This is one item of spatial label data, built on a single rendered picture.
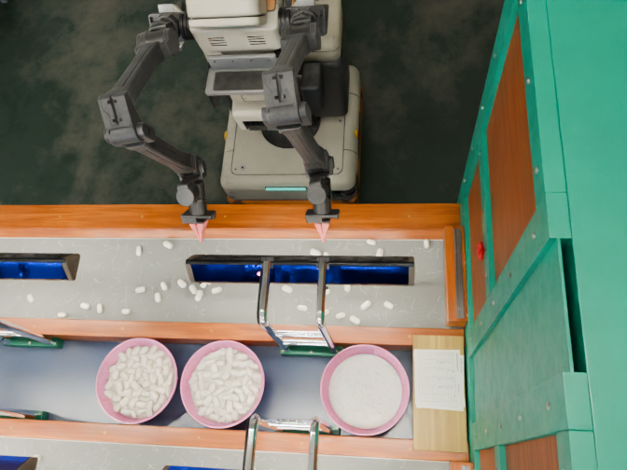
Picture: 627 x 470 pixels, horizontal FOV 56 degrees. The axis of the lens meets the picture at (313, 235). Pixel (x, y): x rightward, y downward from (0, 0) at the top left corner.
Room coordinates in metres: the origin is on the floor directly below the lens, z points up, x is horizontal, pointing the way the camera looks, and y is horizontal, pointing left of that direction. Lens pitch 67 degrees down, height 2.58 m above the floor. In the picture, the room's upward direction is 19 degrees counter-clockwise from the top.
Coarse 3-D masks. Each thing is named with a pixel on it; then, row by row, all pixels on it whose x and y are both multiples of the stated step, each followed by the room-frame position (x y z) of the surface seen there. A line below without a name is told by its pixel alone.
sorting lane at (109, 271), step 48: (0, 240) 1.16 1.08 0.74; (48, 240) 1.10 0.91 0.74; (96, 240) 1.03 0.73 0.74; (144, 240) 0.97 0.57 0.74; (192, 240) 0.90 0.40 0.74; (240, 240) 0.84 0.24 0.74; (288, 240) 0.78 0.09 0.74; (336, 240) 0.73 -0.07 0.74; (384, 240) 0.67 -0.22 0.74; (432, 240) 0.61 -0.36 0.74; (0, 288) 0.97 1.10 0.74; (48, 288) 0.91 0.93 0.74; (96, 288) 0.85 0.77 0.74; (240, 288) 0.68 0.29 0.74; (336, 288) 0.57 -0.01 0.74; (384, 288) 0.51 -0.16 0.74; (432, 288) 0.46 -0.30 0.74
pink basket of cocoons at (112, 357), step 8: (120, 344) 0.62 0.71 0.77; (128, 344) 0.62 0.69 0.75; (136, 344) 0.61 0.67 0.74; (144, 344) 0.60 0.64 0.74; (152, 344) 0.59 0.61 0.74; (160, 344) 0.57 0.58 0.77; (112, 352) 0.60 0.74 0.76; (168, 352) 0.54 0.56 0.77; (104, 360) 0.59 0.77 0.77; (112, 360) 0.59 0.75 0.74; (104, 368) 0.56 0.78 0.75; (176, 368) 0.48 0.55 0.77; (104, 376) 0.54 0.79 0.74; (176, 376) 0.46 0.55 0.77; (96, 384) 0.52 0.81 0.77; (104, 384) 0.52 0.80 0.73; (96, 392) 0.50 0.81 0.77; (104, 400) 0.47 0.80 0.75; (168, 400) 0.40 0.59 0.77; (104, 408) 0.44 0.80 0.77; (112, 408) 0.44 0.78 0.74; (160, 408) 0.38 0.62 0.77; (112, 416) 0.41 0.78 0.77; (120, 416) 0.40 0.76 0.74; (152, 416) 0.37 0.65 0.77
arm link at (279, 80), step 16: (288, 32) 1.16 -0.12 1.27; (288, 48) 1.02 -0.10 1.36; (304, 48) 1.07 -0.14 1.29; (320, 48) 1.11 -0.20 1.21; (288, 64) 0.92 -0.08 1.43; (272, 80) 0.87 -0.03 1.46; (288, 80) 0.86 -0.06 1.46; (272, 96) 0.84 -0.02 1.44; (288, 96) 0.83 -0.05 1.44; (272, 112) 0.82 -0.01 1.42; (288, 112) 0.80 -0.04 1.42
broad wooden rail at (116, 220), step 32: (0, 224) 1.21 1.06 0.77; (32, 224) 1.16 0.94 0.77; (64, 224) 1.12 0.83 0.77; (96, 224) 1.08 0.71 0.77; (128, 224) 1.03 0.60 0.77; (160, 224) 0.99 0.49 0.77; (224, 224) 0.91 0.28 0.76; (256, 224) 0.87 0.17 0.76; (288, 224) 0.83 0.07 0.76; (352, 224) 0.75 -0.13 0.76; (384, 224) 0.71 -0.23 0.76; (416, 224) 0.67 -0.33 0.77; (448, 224) 0.64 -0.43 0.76
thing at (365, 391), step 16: (336, 368) 0.32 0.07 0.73; (352, 368) 0.31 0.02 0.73; (368, 368) 0.29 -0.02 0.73; (384, 368) 0.27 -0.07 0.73; (336, 384) 0.28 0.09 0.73; (352, 384) 0.26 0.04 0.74; (368, 384) 0.25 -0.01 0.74; (384, 384) 0.23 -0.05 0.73; (400, 384) 0.21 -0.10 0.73; (336, 400) 0.23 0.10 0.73; (352, 400) 0.22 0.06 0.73; (368, 400) 0.20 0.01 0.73; (384, 400) 0.19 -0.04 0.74; (400, 400) 0.17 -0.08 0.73; (352, 416) 0.17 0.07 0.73; (368, 416) 0.16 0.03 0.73; (384, 416) 0.14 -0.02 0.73
